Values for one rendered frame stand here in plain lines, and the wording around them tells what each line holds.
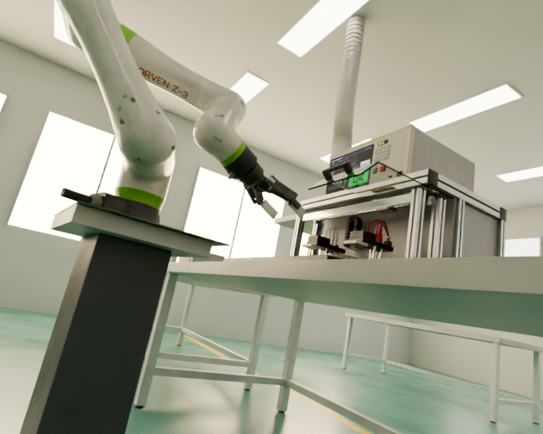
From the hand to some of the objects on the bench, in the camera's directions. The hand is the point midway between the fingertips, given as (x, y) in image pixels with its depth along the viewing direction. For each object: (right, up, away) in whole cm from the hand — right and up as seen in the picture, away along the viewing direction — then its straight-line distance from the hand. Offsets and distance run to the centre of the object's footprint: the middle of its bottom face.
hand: (286, 213), depth 117 cm
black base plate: (+12, -23, +10) cm, 28 cm away
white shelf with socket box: (+13, -49, +114) cm, 125 cm away
